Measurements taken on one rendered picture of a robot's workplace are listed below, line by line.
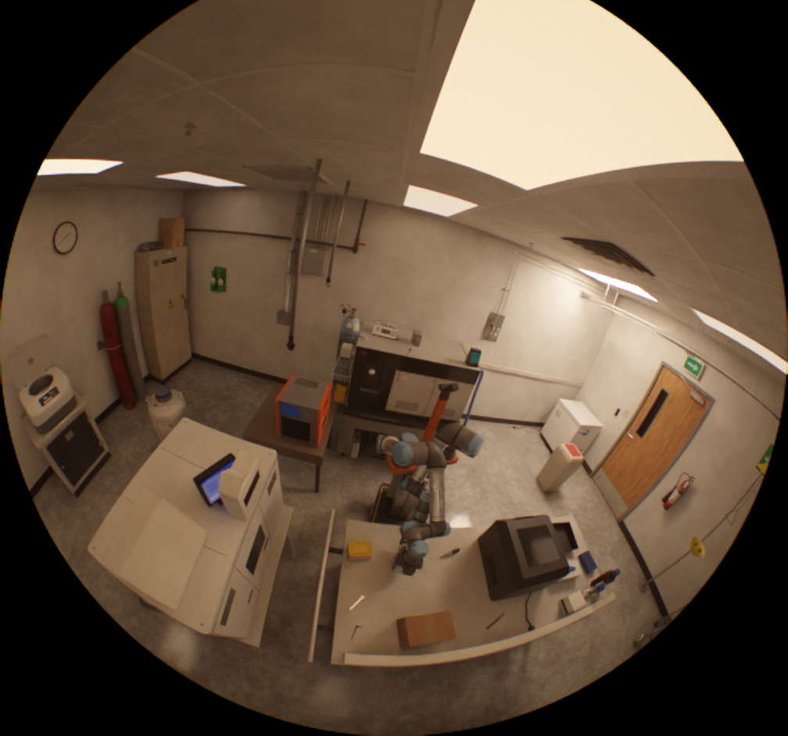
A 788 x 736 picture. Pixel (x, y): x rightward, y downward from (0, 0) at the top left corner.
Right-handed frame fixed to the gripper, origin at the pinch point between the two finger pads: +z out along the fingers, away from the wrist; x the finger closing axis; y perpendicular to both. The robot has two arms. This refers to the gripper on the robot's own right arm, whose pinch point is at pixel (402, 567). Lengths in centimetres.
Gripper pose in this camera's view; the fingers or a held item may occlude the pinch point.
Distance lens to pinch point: 149.2
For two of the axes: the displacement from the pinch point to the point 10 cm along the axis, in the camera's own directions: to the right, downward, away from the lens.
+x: -9.5, -2.8, 1.0
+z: -2.3, 9.0, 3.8
